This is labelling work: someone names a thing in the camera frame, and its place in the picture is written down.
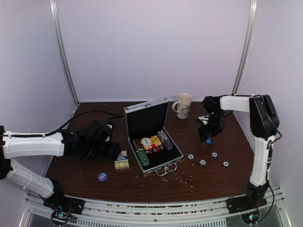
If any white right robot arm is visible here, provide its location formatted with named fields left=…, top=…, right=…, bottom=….
left=197, top=95, right=280, bottom=209

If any white dealer button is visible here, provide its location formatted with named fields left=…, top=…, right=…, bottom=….
left=140, top=138, right=151, bottom=146

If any circuit board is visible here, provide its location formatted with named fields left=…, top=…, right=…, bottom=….
left=241, top=211, right=260, bottom=225
left=51, top=210, right=71, bottom=226

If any red dice set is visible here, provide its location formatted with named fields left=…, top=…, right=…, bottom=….
left=145, top=145, right=164, bottom=154

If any cream ceramic mug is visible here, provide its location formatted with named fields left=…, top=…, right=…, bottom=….
left=171, top=93, right=193, bottom=119

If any aluminium poker case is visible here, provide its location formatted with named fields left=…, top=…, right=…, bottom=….
left=124, top=97, right=184, bottom=177

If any yellow big blind button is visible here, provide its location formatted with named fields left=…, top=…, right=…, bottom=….
left=150, top=135, right=161, bottom=144

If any right circuit board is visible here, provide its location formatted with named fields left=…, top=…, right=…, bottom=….
left=241, top=211, right=260, bottom=225

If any blue small blind button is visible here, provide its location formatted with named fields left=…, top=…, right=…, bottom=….
left=204, top=138, right=214, bottom=145

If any right aluminium frame post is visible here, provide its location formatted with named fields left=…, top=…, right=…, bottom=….
left=232, top=0, right=258, bottom=95

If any green chip stack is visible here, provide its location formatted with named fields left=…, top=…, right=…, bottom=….
left=137, top=149, right=150, bottom=166

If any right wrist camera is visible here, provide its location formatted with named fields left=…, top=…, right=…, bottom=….
left=196, top=115, right=209, bottom=125

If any purple poker chip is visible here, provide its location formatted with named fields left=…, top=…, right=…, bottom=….
left=222, top=160, right=230, bottom=168
left=187, top=154, right=195, bottom=160
left=199, top=159, right=207, bottom=166
left=211, top=152, right=218, bottom=158

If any left circuit board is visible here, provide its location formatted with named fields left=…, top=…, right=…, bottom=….
left=51, top=210, right=71, bottom=226

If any left aluminium frame post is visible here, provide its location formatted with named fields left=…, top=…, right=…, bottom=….
left=50, top=0, right=80, bottom=107

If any brown chip stack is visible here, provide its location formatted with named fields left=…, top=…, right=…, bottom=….
left=132, top=139, right=144, bottom=151

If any blue beige chip stack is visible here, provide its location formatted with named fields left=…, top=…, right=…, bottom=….
left=157, top=130, right=168, bottom=142

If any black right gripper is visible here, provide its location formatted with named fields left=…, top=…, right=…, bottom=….
left=198, top=111, right=224, bottom=141

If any aluminium front rail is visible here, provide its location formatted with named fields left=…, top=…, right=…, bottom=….
left=23, top=185, right=285, bottom=227

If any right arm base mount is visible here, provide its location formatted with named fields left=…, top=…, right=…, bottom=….
left=226, top=196, right=267, bottom=214

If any red card box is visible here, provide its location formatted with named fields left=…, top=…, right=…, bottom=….
left=141, top=136, right=162, bottom=150

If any purple round button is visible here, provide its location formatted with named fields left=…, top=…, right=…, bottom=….
left=98, top=172, right=108, bottom=182

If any blue Texas Hold'em card box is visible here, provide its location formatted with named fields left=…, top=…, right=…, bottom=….
left=114, top=150, right=130, bottom=170

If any aluminium frame post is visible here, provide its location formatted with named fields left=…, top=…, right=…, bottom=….
left=50, top=0, right=80, bottom=107
left=232, top=0, right=258, bottom=95

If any purple chip stack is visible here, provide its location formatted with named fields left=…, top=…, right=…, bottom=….
left=165, top=140, right=174, bottom=150

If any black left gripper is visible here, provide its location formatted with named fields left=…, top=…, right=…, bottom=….
left=84, top=141, right=121, bottom=160

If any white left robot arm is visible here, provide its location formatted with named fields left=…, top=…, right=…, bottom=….
left=0, top=113, right=121, bottom=210

